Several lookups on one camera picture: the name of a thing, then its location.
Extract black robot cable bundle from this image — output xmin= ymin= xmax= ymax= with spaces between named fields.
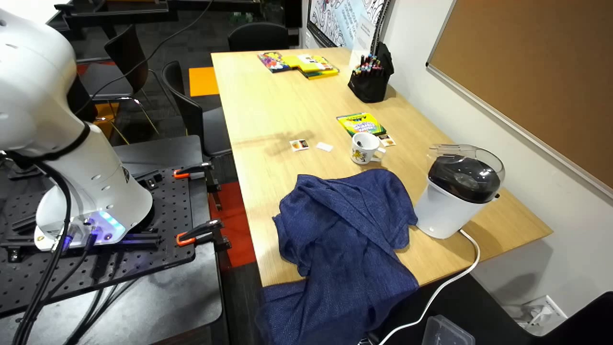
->
xmin=11 ymin=161 xmax=122 ymax=345

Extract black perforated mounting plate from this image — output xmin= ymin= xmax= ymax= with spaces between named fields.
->
xmin=0 ymin=167 xmax=199 ymax=318

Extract colourful crayon box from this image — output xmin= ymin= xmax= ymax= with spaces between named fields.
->
xmin=256 ymin=50 xmax=292 ymax=73

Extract white paper pile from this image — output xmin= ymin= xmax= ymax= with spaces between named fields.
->
xmin=503 ymin=293 xmax=566 ymax=337

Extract dark blue cloth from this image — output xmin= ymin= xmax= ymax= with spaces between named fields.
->
xmin=256 ymin=167 xmax=421 ymax=345

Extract black pencil holder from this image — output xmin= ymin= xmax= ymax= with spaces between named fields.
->
xmin=346 ymin=40 xmax=396 ymax=104

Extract brown cork board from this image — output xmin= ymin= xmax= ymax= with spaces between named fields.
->
xmin=425 ymin=0 xmax=613 ymax=207

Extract whiteboard with drawings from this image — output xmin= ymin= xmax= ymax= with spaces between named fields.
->
xmin=304 ymin=0 xmax=394 ymax=56

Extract white mug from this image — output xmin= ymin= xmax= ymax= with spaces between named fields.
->
xmin=348 ymin=130 xmax=386 ymax=169

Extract orange handled clamp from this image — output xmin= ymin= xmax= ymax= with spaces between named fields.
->
xmin=174 ymin=219 xmax=225 ymax=249
xmin=170 ymin=161 xmax=216 ymax=182

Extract grey robot cart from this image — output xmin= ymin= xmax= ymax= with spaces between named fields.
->
xmin=0 ymin=132 xmax=225 ymax=345

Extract black chair metal legs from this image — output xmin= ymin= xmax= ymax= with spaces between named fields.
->
xmin=74 ymin=25 xmax=160 ymax=136

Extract clear plastic container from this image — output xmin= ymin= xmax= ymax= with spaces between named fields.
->
xmin=419 ymin=313 xmax=476 ymax=345

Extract white power cable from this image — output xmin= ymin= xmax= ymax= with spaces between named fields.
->
xmin=375 ymin=228 xmax=482 ymax=345

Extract green Crayola marker box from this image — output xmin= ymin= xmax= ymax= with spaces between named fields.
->
xmin=335 ymin=111 xmax=388 ymax=140

